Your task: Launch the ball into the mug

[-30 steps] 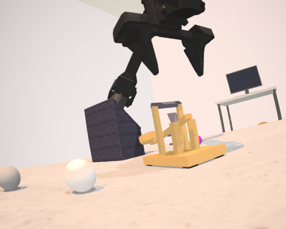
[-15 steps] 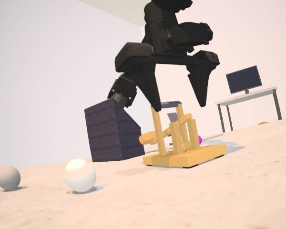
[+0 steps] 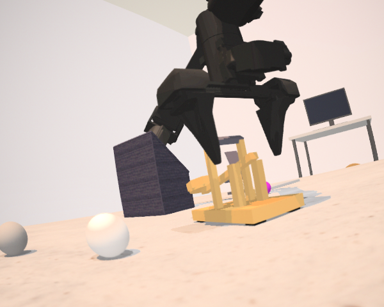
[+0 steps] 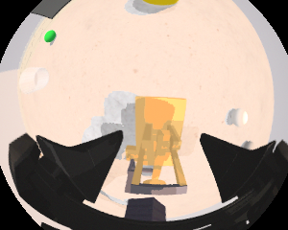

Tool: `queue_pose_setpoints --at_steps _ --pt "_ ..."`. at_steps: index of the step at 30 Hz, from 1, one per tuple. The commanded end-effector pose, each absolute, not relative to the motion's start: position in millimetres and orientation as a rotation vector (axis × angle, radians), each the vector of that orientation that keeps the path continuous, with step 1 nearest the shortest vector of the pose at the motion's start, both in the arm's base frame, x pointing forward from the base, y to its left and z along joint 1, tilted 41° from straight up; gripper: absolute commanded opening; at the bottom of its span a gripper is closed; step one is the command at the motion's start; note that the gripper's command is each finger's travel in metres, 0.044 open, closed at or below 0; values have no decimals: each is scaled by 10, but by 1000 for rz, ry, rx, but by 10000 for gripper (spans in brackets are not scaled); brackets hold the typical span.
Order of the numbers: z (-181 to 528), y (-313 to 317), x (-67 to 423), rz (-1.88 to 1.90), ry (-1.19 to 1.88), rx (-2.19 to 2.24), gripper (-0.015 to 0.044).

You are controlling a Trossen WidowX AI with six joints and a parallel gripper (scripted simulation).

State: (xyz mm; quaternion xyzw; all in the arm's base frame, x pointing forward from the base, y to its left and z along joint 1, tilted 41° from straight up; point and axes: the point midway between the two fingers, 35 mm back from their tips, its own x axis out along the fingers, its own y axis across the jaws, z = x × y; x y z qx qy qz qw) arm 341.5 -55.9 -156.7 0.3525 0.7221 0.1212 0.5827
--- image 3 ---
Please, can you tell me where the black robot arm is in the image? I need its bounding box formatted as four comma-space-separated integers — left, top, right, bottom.
144, 0, 292, 146

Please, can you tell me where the white ball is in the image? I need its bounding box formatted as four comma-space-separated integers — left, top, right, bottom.
85, 213, 130, 257

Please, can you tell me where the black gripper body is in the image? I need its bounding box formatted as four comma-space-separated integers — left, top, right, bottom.
156, 33, 300, 110

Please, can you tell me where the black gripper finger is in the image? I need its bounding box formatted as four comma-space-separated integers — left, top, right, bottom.
170, 92, 222, 165
256, 97, 296, 156

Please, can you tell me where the yellow wooden catapult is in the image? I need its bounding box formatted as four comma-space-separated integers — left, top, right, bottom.
186, 135, 305, 226

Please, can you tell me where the beige ball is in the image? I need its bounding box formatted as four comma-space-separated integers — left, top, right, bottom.
0, 221, 28, 255

